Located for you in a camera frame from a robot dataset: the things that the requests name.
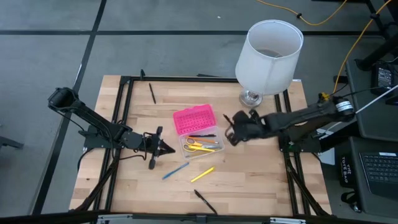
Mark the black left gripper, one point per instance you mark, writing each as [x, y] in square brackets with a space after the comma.
[152, 143]

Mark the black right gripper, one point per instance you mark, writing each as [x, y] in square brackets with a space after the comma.
[248, 126]

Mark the blue pen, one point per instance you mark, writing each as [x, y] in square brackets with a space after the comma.
[175, 170]

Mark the orange pencil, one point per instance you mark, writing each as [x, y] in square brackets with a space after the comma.
[205, 140]

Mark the olive brown pencil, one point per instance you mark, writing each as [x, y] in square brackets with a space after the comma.
[194, 154]

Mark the clear supply box pink lid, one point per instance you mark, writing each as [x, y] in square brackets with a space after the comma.
[194, 119]

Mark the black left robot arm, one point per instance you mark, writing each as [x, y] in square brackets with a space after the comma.
[90, 116]

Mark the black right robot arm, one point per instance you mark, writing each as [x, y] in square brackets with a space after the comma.
[298, 116]

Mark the black power supply brick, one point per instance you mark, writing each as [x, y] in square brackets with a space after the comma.
[384, 77]

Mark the white shade table lamp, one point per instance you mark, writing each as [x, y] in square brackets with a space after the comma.
[267, 68]

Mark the white paper sheet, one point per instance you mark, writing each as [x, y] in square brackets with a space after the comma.
[327, 159]

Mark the black tote bag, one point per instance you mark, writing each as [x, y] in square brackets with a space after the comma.
[346, 174]

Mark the dark grey desk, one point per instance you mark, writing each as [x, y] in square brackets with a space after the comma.
[382, 208]
[373, 124]

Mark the black laptop keyboard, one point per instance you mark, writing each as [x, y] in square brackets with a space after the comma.
[379, 171]

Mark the grey chair base leg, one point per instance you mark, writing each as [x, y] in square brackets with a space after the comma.
[9, 142]

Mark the black stand legs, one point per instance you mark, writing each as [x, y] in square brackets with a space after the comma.
[382, 46]

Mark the black aluminium table frame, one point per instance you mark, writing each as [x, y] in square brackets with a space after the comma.
[186, 78]

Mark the silver bracket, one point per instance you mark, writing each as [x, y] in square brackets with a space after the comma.
[115, 219]
[289, 221]

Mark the black camera rig bar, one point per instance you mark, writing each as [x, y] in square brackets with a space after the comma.
[46, 217]

